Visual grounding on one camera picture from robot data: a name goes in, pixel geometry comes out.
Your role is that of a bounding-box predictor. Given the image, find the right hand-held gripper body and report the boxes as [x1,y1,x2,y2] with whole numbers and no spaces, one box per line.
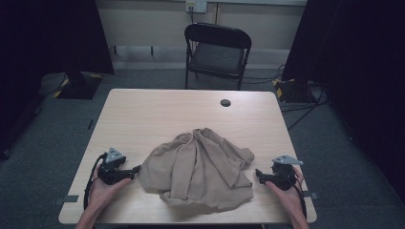
[266,155,305,192]

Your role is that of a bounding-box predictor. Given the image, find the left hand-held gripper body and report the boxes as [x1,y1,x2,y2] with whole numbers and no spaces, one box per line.
[96,147,128,186]

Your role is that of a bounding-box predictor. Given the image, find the beige shorts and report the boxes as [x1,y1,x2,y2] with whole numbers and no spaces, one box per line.
[138,127,256,214]

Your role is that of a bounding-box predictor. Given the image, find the person's left hand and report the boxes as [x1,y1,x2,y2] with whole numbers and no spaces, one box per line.
[89,163,132,211]

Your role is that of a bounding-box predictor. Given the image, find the person's right hand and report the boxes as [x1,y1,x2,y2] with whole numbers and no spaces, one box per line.
[266,166,307,219]

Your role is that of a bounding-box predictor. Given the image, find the striped stand base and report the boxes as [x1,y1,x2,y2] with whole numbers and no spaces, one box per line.
[271,78,317,104]

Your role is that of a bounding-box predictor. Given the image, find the black stand base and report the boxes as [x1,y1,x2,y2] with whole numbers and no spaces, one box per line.
[56,73,103,100]

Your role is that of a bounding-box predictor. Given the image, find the black folding chair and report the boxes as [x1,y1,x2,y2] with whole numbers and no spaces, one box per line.
[183,22,252,91]

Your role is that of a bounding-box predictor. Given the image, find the dark curtain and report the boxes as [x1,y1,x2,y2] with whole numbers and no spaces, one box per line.
[281,0,405,204]
[0,0,115,160]

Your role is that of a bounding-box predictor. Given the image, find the right hand-held gripper cable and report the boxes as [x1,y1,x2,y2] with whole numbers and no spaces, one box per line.
[291,176,309,220]

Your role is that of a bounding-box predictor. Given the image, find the hand-held gripper cable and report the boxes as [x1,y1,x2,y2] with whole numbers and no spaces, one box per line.
[83,152,108,211]
[291,176,309,220]

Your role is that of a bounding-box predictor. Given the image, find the left hand-held gripper cable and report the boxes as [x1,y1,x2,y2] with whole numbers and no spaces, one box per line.
[83,152,108,211]

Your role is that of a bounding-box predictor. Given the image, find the black floor cable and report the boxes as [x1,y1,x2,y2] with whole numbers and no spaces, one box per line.
[280,83,330,132]
[243,64,286,86]

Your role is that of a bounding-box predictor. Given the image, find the white wall socket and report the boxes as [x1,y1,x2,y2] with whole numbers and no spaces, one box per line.
[185,0,208,13]

